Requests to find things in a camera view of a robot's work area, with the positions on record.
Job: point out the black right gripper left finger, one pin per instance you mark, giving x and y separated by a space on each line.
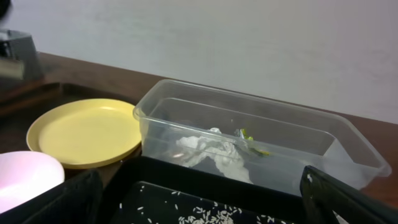
75 201

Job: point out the clear plastic bin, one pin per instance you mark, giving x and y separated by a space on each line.
294 136

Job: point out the white bowl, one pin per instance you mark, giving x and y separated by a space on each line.
27 174

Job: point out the white tissue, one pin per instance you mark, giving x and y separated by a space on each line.
224 154

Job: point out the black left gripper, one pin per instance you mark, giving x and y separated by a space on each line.
19 59

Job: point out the yellow plate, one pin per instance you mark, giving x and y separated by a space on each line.
86 133

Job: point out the green snack wrapper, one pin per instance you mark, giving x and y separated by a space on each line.
247 144

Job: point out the black waste tray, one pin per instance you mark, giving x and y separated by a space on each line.
201 184

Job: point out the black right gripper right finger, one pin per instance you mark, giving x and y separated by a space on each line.
325 198

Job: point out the dark brown serving tray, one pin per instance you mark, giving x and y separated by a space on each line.
19 112

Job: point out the spilled rice pile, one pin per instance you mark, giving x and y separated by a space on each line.
152 204

